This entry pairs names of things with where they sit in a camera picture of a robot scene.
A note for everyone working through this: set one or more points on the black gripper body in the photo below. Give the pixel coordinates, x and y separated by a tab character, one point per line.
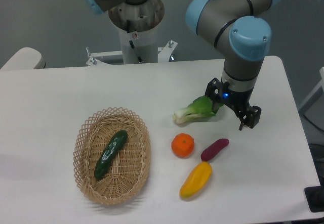
237	101

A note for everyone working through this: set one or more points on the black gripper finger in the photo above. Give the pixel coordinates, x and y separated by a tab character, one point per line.
212	93
249	116

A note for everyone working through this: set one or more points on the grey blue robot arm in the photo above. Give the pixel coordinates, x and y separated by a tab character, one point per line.
232	27

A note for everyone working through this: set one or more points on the green cucumber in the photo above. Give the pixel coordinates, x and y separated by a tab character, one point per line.
109	153

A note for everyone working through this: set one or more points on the oval wicker basket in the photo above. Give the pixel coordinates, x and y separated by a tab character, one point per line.
129	169

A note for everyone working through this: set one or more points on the green bok choy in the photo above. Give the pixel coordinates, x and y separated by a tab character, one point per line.
202	107

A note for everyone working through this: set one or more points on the purple sweet potato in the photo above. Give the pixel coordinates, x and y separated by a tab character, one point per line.
211	151

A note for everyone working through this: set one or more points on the orange tangerine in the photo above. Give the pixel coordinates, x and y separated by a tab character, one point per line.
182	145

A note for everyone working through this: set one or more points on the yellow orange mango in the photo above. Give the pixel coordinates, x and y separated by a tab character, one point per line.
196	180

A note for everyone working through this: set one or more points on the black device at table edge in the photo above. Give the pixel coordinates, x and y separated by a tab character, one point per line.
314	197

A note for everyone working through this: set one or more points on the white chair armrest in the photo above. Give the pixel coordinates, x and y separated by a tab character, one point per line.
25	59

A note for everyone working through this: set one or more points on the white furniture frame right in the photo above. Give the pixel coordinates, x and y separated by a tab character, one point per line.
312	96

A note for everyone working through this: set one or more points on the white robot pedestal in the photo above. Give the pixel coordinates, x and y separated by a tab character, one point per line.
137	27

